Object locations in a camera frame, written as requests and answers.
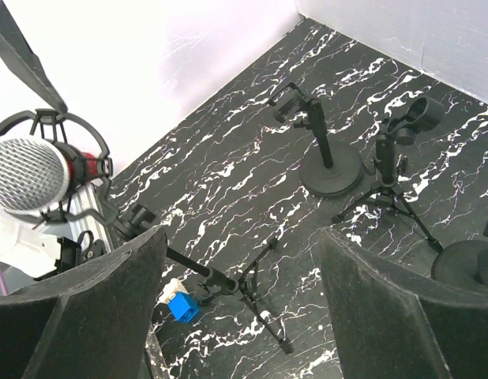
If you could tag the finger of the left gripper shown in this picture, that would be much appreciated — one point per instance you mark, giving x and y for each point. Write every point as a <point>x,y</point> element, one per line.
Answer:
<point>21,60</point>

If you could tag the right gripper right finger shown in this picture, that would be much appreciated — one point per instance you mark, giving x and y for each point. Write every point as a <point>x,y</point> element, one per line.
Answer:
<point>390,322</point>

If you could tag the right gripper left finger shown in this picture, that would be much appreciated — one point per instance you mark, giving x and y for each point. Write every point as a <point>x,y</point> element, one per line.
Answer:
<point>89,322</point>

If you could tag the black round-base mic stand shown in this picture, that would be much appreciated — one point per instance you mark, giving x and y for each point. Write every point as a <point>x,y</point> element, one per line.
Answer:
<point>464,265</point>

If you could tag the red glitter microphone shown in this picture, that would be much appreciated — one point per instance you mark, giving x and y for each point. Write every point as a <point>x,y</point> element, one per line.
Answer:
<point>36,173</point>

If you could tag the purple mic round-base stand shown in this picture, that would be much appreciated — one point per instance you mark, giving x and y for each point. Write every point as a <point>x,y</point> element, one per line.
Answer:
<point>332,168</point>

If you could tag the black tripod mic stand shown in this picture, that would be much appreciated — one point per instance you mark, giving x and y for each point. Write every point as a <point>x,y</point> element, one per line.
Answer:
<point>423,115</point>

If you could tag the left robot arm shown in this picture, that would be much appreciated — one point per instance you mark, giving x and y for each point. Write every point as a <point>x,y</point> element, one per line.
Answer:
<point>34,253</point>

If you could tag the blue and white block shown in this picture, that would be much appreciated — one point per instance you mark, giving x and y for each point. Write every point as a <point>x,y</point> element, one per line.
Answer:
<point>179,301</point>

